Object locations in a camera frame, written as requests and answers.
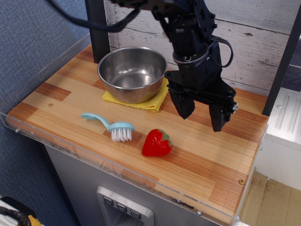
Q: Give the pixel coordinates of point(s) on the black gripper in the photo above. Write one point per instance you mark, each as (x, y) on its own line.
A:
(202, 82)

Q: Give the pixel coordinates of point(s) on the red plastic strawberry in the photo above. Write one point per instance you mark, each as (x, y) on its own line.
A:
(157, 143)

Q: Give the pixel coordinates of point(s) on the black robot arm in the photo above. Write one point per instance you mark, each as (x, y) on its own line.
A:
(189, 26)

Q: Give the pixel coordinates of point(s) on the yellow folded cloth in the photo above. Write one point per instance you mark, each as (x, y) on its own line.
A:
(150, 105)

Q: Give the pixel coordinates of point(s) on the stainless steel bowl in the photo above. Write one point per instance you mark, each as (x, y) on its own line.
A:
(132, 74)

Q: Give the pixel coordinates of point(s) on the light blue dish brush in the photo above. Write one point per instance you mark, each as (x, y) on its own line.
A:
(120, 131)

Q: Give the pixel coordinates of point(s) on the white ribbed side unit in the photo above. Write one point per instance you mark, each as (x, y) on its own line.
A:
(279, 155)

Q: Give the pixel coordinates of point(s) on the grey cabinet with dispenser panel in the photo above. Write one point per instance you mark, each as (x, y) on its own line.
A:
(101, 198)

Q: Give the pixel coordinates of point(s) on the clear acrylic table guard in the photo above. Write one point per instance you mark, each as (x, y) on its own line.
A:
(205, 173)

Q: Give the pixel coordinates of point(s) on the black yellow object bottom left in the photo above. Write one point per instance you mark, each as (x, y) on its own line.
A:
(14, 213)

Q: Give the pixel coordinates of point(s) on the dark right frame post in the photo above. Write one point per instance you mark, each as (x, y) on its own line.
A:
(284, 63)

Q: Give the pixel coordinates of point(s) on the dark frame post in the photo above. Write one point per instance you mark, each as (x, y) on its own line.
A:
(284, 63)
(99, 39)

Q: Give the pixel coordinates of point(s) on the dark left frame post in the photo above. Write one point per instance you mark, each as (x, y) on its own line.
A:
(99, 39)

